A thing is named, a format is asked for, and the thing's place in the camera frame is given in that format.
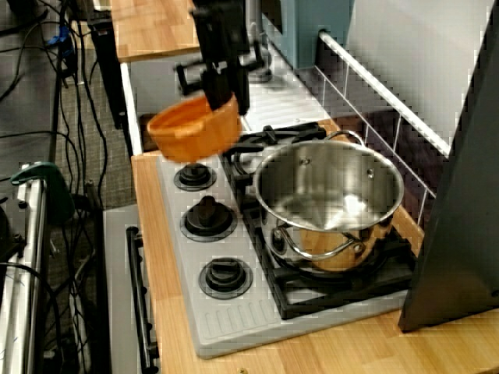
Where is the blue connector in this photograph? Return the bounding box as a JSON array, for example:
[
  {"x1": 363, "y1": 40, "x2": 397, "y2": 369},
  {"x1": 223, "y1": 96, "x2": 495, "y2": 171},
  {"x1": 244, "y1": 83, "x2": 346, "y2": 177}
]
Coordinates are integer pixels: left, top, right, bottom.
[{"x1": 45, "y1": 23, "x2": 76, "y2": 60}]

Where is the white oven front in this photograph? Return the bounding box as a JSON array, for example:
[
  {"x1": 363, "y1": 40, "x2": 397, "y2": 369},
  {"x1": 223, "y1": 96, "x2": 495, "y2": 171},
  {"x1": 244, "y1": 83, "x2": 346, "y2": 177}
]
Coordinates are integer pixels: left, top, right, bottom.
[{"x1": 101, "y1": 204, "x2": 163, "y2": 374}]

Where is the black oven door handle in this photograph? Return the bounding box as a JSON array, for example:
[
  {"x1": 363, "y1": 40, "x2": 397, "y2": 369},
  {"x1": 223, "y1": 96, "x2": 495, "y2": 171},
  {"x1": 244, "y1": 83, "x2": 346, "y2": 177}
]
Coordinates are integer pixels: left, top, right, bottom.
[{"x1": 125, "y1": 225, "x2": 159, "y2": 373}]

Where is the grey stove top plate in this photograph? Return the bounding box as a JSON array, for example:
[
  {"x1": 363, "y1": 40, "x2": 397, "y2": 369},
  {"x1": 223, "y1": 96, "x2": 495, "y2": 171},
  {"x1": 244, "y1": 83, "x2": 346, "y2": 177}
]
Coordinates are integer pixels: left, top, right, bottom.
[{"x1": 155, "y1": 120, "x2": 414, "y2": 359}]

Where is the wooden countertop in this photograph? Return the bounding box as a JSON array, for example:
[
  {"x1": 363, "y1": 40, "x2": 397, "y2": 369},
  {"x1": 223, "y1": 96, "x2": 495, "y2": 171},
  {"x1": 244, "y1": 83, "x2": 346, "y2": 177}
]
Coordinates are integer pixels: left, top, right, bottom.
[{"x1": 130, "y1": 116, "x2": 499, "y2": 374}]

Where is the grey toy faucet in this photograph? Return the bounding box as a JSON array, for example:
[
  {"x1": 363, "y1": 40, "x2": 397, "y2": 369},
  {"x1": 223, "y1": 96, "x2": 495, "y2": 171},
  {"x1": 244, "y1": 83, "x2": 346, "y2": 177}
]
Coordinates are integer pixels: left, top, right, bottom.
[{"x1": 245, "y1": 21, "x2": 274, "y2": 83}]

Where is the black post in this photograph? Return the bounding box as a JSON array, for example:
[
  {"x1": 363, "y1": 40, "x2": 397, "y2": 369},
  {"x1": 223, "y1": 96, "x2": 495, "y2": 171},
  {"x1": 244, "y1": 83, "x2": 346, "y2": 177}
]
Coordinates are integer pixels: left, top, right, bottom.
[{"x1": 87, "y1": 0, "x2": 128, "y2": 130}]

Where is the teal box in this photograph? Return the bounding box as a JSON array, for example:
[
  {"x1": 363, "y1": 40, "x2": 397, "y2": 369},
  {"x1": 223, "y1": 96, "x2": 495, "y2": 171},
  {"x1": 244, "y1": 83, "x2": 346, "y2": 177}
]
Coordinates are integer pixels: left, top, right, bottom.
[{"x1": 260, "y1": 0, "x2": 356, "y2": 69}]

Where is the stainless steel pot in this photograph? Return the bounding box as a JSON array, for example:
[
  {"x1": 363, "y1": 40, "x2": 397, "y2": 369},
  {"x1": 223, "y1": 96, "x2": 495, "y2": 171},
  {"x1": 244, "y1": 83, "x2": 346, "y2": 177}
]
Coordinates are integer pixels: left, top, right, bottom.
[{"x1": 252, "y1": 130, "x2": 406, "y2": 273}]

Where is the orange plastic toy pot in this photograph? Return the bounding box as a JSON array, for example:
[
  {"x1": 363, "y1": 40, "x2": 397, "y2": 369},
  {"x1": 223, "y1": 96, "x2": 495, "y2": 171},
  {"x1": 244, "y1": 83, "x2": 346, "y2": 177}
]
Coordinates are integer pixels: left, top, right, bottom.
[{"x1": 146, "y1": 93, "x2": 242, "y2": 164}]

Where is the white toy sink basin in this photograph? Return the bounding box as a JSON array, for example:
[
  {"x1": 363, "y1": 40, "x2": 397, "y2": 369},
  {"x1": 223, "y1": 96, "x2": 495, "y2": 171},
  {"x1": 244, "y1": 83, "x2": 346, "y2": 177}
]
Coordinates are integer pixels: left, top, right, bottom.
[{"x1": 119, "y1": 38, "x2": 332, "y2": 157}]

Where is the green clamp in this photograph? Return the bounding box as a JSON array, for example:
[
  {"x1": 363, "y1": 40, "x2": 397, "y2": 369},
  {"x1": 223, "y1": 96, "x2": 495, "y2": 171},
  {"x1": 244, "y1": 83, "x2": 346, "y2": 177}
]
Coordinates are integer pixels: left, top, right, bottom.
[{"x1": 9, "y1": 162, "x2": 75, "y2": 225}]

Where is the black stove grate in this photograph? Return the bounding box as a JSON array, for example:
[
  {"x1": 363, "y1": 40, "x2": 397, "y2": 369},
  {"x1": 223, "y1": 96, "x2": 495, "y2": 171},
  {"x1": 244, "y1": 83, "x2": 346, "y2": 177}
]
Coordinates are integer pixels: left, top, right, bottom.
[{"x1": 221, "y1": 121, "x2": 416, "y2": 321}]

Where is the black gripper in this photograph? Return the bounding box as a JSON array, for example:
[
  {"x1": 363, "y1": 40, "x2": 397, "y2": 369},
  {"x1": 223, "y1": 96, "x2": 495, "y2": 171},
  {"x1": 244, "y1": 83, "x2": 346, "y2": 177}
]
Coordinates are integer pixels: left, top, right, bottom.
[{"x1": 175, "y1": 0, "x2": 266, "y2": 116}]

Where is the wooden table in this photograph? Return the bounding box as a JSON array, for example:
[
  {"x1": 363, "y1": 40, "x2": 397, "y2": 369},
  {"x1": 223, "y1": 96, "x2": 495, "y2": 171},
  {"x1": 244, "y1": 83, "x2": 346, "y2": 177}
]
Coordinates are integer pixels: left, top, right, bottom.
[{"x1": 108, "y1": 0, "x2": 202, "y2": 63}]

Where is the dark grey slanted panel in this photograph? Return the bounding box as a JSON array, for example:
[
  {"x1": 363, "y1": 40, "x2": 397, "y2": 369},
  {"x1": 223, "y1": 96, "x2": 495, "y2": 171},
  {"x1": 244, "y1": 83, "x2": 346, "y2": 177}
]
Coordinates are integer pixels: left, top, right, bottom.
[{"x1": 397, "y1": 0, "x2": 499, "y2": 333}]

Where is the black stove knob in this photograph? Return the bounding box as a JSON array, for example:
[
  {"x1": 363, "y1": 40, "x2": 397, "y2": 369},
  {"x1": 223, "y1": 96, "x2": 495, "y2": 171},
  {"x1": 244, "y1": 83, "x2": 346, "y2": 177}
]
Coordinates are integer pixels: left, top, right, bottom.
[
  {"x1": 197, "y1": 256, "x2": 253, "y2": 301},
  {"x1": 173, "y1": 162, "x2": 218, "y2": 192},
  {"x1": 179, "y1": 196, "x2": 238, "y2": 243}
]

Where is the aluminium frame profile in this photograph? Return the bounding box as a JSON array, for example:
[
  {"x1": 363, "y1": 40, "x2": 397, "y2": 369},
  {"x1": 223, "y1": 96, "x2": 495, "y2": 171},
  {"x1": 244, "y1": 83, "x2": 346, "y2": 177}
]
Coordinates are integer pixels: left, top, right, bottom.
[{"x1": 0, "y1": 171, "x2": 50, "y2": 374}]

